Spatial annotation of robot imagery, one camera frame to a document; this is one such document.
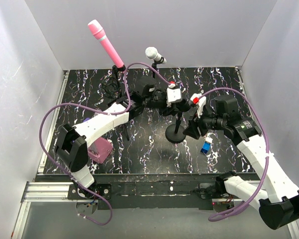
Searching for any black round-base stand white mic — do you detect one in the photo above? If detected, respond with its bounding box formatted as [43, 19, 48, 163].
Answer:
[151, 60, 158, 79]

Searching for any purple cable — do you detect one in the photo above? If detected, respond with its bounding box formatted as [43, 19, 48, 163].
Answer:
[194, 87, 270, 222]
[39, 62, 175, 226]

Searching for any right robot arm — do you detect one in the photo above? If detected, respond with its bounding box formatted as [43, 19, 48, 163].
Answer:
[183, 94, 299, 230]

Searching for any black marble mat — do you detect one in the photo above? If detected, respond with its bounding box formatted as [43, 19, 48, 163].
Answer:
[62, 67, 253, 174]

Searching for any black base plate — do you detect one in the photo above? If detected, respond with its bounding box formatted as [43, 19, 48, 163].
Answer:
[34, 172, 275, 211]

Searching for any white microphone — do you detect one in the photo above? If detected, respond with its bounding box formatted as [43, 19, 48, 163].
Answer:
[145, 47, 166, 64]

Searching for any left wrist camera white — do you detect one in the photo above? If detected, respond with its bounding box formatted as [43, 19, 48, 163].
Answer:
[166, 81, 182, 107]

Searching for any black tripod stand pink mic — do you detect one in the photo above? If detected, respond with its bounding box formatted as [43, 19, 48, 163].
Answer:
[99, 64, 133, 141]

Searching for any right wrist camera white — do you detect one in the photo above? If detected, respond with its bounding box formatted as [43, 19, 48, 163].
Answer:
[190, 93, 206, 118]

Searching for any blue white small toy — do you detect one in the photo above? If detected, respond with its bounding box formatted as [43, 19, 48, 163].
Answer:
[200, 137, 212, 154]

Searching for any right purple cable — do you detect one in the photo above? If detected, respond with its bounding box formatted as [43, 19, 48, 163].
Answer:
[194, 87, 270, 222]

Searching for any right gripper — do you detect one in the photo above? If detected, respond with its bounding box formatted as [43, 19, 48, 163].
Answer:
[182, 105, 226, 140]

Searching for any pink metronome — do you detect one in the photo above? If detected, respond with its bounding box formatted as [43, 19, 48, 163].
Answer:
[88, 137, 113, 164]

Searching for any black round-base stand purple mic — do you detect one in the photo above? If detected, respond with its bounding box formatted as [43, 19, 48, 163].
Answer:
[165, 113, 186, 144]

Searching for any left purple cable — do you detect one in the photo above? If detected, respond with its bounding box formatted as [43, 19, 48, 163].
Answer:
[39, 62, 175, 226]

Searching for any pink microphone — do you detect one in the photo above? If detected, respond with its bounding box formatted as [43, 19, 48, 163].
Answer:
[88, 19, 126, 72]

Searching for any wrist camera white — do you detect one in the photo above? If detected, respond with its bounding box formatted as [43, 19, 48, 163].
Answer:
[166, 81, 182, 107]
[190, 93, 206, 118]

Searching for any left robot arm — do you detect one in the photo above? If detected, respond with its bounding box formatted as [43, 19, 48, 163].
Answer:
[55, 76, 190, 199]

